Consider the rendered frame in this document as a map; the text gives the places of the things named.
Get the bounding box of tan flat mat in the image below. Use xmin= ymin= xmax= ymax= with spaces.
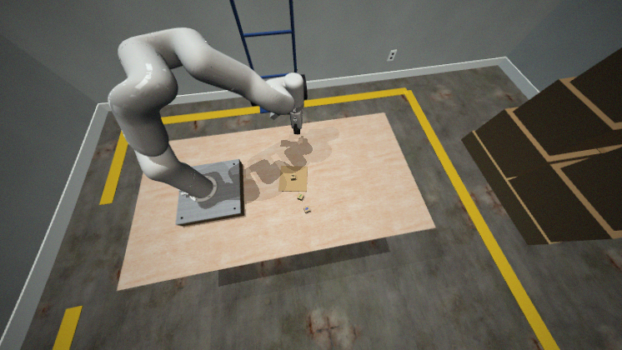
xmin=278 ymin=166 xmax=308 ymax=192

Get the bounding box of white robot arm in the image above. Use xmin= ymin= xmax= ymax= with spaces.
xmin=108 ymin=27 xmax=304 ymax=203

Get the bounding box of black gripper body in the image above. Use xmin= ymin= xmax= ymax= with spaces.
xmin=290 ymin=109 xmax=303 ymax=129

